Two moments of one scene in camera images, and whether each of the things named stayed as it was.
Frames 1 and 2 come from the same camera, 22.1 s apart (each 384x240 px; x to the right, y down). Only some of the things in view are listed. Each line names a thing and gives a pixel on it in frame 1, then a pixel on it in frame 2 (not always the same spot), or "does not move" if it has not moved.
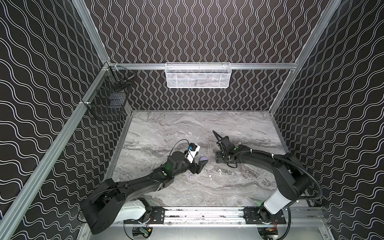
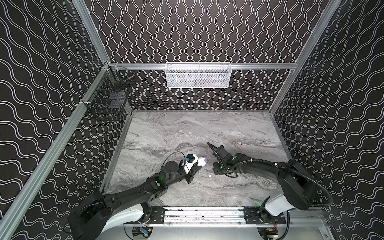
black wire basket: x=108 y=100 does not move
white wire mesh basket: x=198 y=75 does not move
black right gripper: x=225 y=149 -> x=220 y=157
